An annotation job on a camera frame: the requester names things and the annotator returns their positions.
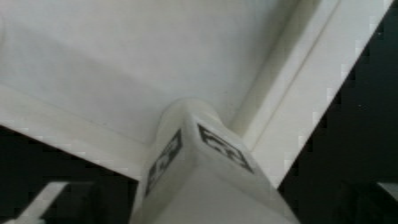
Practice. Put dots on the white table leg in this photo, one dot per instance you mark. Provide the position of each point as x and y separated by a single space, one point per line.
203 186

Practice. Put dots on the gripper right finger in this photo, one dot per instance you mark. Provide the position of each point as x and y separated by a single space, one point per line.
389 201

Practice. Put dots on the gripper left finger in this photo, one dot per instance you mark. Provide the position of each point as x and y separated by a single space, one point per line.
60 205

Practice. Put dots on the white square tabletop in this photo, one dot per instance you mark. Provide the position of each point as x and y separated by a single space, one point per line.
103 58

